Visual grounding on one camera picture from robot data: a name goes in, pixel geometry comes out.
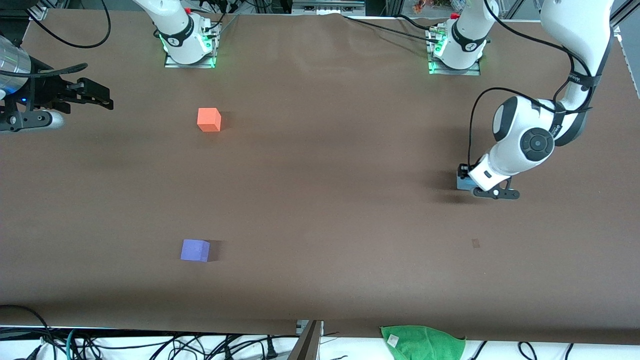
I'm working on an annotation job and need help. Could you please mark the black cable with plug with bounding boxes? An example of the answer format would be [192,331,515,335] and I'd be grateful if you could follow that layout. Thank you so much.
[220,334,301,360]

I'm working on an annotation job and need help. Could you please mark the purple foam block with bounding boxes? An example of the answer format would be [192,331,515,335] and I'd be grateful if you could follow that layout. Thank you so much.
[180,239,211,263]

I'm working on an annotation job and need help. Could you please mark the aluminium profile post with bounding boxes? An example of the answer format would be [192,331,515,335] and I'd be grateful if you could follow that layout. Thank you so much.
[287,320,325,360]

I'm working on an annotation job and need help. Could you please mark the teal cable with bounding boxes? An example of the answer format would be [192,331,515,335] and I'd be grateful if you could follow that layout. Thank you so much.
[64,328,79,360]

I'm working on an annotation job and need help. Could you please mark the aluminium frame rail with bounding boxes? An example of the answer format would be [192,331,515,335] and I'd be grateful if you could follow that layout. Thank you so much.
[291,0,367,17]

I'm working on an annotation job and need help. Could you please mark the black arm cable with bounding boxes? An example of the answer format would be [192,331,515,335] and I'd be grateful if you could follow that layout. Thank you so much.
[467,0,596,171]
[0,0,112,77]

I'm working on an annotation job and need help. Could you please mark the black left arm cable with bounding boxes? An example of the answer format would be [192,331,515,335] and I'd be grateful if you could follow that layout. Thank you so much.
[467,0,596,171]

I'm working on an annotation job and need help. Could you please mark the orange foam block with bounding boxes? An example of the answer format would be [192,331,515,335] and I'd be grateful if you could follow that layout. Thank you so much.
[197,107,222,133]

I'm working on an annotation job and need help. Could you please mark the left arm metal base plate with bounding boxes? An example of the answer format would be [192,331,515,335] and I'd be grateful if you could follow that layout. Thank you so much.
[427,27,482,77]

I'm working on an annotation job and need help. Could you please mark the black cable on table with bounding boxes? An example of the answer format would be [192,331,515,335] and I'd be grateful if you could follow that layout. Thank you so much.
[395,14,440,30]
[341,15,442,40]

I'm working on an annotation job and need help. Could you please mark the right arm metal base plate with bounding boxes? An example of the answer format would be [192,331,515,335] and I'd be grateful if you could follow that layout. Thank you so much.
[164,22,217,69]

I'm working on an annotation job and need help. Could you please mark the brown table cover sheet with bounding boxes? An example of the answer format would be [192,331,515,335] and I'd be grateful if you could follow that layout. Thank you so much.
[0,9,640,346]

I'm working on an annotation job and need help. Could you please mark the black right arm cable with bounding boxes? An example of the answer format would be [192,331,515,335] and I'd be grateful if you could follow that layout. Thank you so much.
[0,0,112,77]

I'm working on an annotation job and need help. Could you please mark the green cloth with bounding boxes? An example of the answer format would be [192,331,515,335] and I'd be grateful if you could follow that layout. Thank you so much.
[380,325,467,360]

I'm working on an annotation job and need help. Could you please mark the black looped floor cable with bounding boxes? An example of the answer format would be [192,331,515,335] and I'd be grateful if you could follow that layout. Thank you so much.
[0,304,55,360]

